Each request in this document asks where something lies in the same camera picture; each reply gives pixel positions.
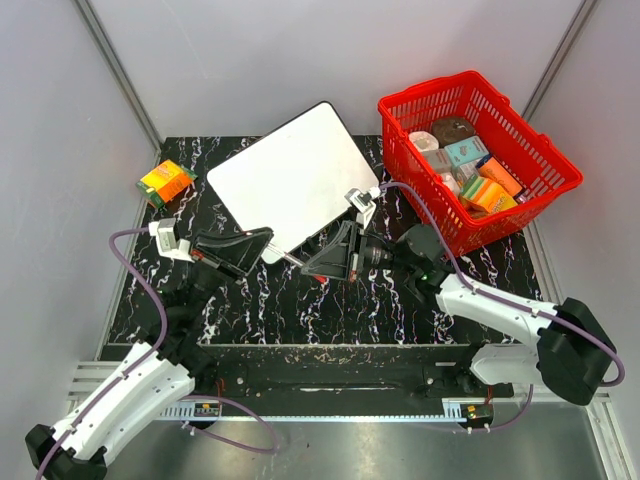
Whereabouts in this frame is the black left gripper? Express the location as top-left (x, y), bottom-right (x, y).
top-left (182, 227), bottom-right (276, 320)

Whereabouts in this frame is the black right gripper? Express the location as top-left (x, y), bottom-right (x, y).
top-left (300, 221), bottom-right (416, 282)

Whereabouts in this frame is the red whiteboard marker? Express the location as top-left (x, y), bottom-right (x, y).
top-left (267, 243), bottom-right (327, 284)

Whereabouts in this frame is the white whiteboard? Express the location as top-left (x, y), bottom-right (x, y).
top-left (206, 101), bottom-right (379, 253)

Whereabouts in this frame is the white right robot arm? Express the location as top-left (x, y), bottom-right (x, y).
top-left (301, 221), bottom-right (616, 406)

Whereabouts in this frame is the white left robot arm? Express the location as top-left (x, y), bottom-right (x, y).
top-left (25, 219), bottom-right (274, 479)

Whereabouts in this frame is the orange green snack box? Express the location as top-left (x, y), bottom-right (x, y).
top-left (136, 160), bottom-right (197, 209)

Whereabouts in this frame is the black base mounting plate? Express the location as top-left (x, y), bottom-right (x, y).
top-left (202, 344), bottom-right (513, 400)

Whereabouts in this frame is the white toilet paper roll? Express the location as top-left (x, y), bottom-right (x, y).
top-left (408, 130), bottom-right (440, 154)

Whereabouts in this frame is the yellow green sponge pack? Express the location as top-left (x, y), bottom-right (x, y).
top-left (459, 176), bottom-right (518, 214)

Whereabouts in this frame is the brown round lid jar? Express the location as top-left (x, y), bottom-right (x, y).
top-left (431, 116), bottom-right (476, 148)

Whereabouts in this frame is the red plastic shopping basket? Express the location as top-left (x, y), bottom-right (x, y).
top-left (378, 70), bottom-right (583, 255)

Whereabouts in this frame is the teal cardboard box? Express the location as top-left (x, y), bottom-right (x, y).
top-left (444, 135), bottom-right (489, 167)

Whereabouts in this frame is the orange blue box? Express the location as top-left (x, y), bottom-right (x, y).
top-left (475, 155), bottom-right (524, 197)

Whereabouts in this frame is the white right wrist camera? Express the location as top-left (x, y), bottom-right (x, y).
top-left (345, 186), bottom-right (381, 232)

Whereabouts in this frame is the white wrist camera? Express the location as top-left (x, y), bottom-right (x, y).
top-left (345, 186), bottom-right (381, 232)
top-left (148, 218), bottom-right (194, 263)

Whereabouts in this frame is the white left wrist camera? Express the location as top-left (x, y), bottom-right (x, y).
top-left (148, 218), bottom-right (194, 263)

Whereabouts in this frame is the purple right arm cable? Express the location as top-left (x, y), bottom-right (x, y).
top-left (377, 180), bottom-right (626, 434)

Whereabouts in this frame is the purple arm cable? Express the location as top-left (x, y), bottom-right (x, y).
top-left (34, 227), bottom-right (281, 480)
top-left (377, 180), bottom-right (626, 434)

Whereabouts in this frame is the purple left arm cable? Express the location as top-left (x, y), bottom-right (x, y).
top-left (34, 227), bottom-right (281, 480)

